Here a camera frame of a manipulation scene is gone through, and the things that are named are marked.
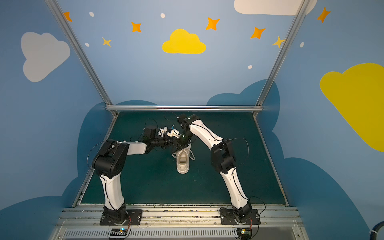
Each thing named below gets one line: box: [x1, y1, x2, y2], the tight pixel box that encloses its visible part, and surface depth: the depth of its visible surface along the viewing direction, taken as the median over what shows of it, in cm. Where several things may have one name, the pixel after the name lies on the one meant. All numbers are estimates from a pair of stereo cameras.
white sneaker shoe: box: [176, 143, 192, 174], surface depth 90 cm
